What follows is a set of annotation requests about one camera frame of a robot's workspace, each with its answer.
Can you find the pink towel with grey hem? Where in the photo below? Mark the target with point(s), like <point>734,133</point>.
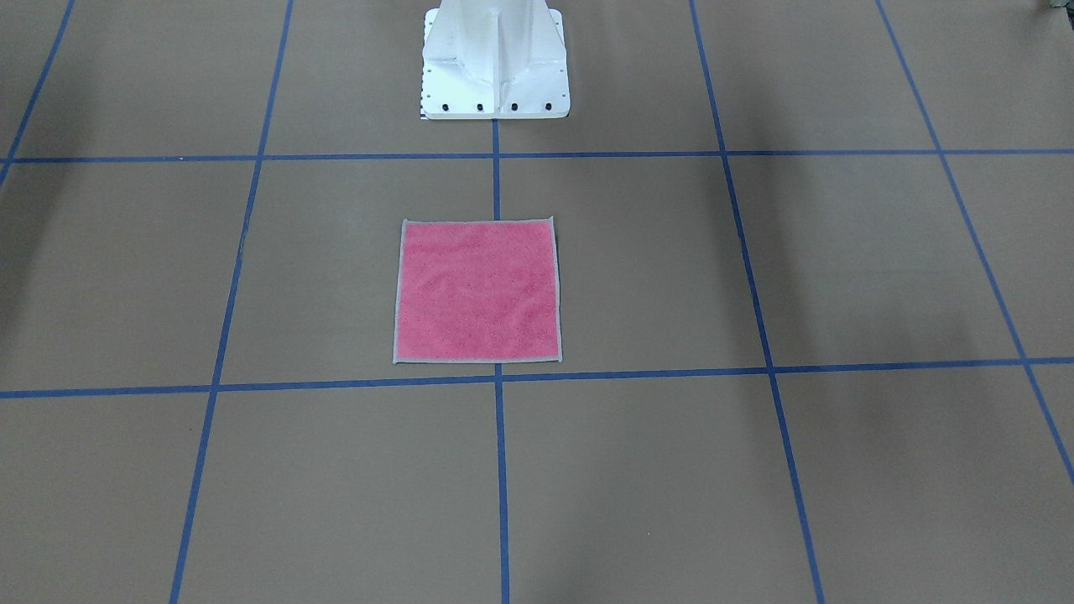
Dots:
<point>478,292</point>

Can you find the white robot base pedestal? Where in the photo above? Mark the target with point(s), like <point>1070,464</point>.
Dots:
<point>494,60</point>

